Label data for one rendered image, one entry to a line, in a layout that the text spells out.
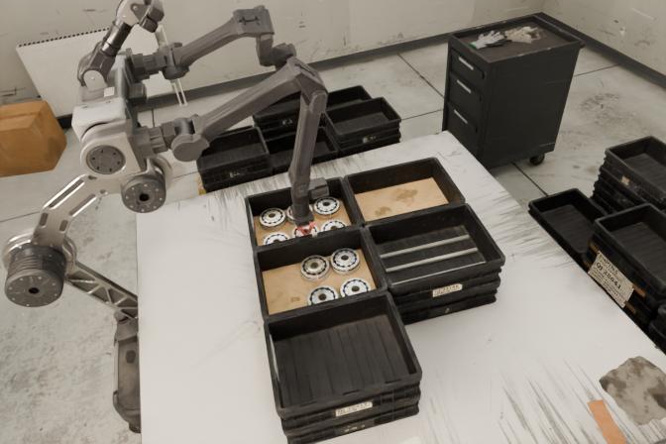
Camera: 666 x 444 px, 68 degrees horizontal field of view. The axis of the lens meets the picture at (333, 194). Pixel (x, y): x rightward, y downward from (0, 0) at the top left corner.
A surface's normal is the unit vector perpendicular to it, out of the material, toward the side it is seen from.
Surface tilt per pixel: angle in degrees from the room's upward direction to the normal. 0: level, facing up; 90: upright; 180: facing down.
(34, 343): 0
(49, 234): 90
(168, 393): 0
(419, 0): 90
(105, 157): 90
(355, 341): 0
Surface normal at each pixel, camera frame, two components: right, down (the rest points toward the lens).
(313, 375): -0.08, -0.76
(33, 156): 0.15, 0.64
